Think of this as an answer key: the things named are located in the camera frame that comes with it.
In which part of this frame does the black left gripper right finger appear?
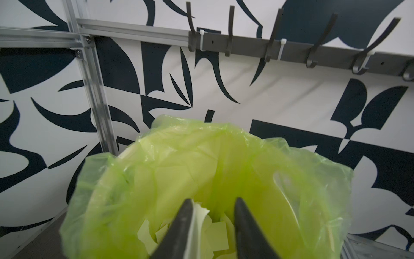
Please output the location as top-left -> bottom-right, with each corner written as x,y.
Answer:
234,197 -> 280,259

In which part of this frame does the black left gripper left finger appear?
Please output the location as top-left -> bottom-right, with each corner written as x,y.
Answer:
150,199 -> 194,259

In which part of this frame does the green plastic bin liner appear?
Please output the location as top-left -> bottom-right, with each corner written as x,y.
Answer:
60,115 -> 354,259

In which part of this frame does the grey wall hook rail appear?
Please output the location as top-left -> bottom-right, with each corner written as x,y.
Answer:
186,2 -> 414,82

